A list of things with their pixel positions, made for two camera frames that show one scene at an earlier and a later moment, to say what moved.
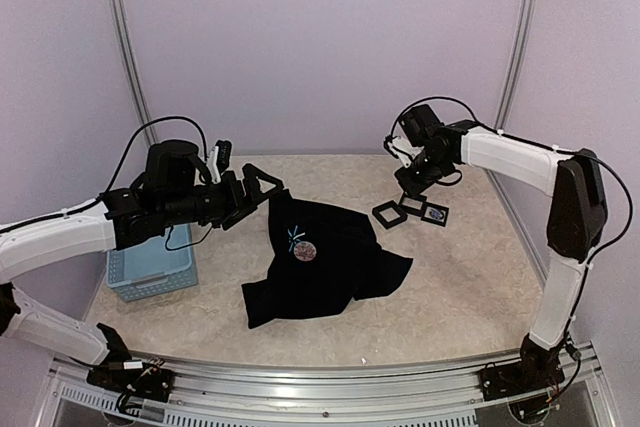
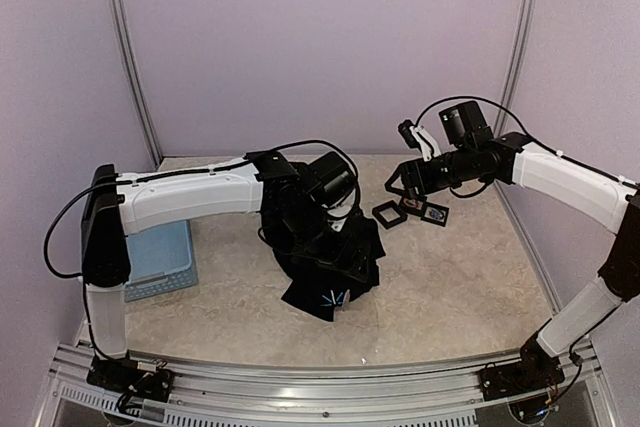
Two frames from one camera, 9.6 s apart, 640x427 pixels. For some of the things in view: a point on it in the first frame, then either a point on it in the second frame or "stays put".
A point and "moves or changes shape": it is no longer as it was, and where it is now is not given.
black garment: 322,257 moves or changes shape
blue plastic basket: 148,268 stays put
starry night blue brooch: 436,213 stays put
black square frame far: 438,207 stays put
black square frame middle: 418,213 stays put
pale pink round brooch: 305,251 moves or changes shape
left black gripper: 235,200 to 337,257
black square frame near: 391,204 stays put
